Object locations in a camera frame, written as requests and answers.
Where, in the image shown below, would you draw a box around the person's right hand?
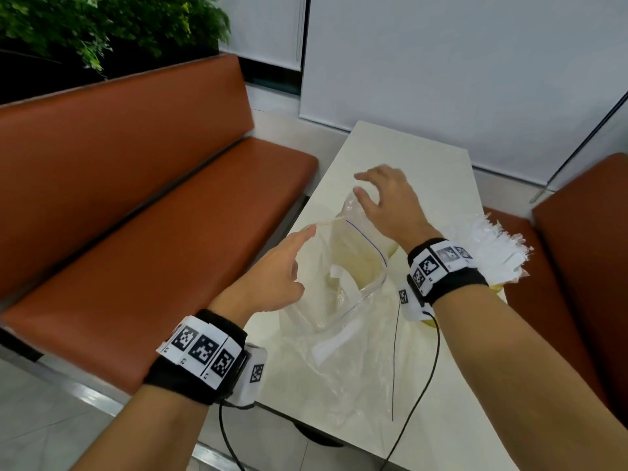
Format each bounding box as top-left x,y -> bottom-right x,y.
353,165 -> 444,252

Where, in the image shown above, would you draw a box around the person's left hand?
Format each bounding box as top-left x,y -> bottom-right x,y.
208,224 -> 318,327

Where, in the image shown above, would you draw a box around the yellow plastic jar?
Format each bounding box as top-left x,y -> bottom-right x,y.
324,222 -> 399,296
414,283 -> 505,330

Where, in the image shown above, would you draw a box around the clear plastic bag white label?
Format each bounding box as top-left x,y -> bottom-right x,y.
278,218 -> 393,430

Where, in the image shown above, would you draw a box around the fanned cluster of white straws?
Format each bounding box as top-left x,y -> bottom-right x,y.
444,212 -> 534,286

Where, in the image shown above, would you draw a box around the clear zip plastic bag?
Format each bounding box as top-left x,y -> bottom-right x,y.
362,288 -> 445,455

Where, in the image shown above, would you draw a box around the person's right forearm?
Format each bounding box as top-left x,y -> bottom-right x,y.
407,230 -> 628,471

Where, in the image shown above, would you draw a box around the black marker wristband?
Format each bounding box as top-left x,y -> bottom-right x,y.
145,308 -> 249,406
407,238 -> 489,306

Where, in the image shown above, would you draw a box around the black table base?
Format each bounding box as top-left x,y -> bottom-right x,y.
293,420 -> 344,448

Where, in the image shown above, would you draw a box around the orange leather bench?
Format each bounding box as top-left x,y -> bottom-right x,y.
0,53 -> 320,396
483,152 -> 628,432

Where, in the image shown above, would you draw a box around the thin black window bar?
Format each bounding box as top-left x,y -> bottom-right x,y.
529,90 -> 628,204

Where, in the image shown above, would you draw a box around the white roller blind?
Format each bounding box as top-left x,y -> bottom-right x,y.
218,0 -> 307,72

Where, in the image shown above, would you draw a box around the black planter box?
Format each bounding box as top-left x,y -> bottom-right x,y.
0,41 -> 222,106

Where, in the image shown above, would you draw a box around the green fern plants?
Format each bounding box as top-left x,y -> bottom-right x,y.
0,0 -> 232,73

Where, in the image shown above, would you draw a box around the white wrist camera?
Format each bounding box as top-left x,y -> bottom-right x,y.
397,274 -> 436,323
228,343 -> 268,408

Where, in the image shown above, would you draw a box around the black camera cable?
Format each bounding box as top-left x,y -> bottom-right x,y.
218,398 -> 257,471
380,311 -> 442,471

